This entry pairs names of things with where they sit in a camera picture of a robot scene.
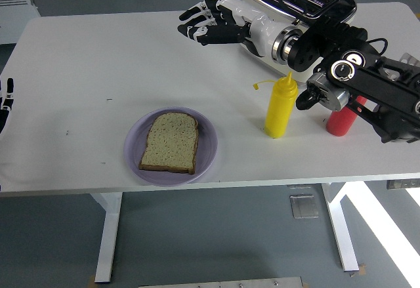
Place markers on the brown-crusted bread slice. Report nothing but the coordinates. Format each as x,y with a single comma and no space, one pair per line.
170,143

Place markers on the metal floor outlet cover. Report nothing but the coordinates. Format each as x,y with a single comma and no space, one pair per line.
304,206

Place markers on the yellow squeeze bottle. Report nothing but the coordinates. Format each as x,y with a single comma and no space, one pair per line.
279,111

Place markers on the grey table control panel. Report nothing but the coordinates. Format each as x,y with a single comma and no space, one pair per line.
403,183

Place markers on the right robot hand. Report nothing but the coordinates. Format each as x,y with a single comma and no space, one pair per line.
259,29

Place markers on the purple round plate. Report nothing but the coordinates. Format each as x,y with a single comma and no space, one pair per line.
206,143

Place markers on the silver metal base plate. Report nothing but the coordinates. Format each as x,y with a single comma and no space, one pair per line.
220,283

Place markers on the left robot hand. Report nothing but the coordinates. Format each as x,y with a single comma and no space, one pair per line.
4,111

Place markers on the silver metal toast rack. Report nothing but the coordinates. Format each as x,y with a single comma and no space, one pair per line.
410,59

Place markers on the red squeeze bottle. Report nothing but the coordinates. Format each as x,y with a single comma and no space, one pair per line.
339,124

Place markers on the white table leg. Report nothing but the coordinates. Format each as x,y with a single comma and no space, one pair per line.
110,235
341,235

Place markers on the white slatted cart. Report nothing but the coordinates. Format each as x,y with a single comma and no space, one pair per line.
16,15

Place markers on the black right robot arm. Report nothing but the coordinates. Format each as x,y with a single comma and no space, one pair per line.
377,84

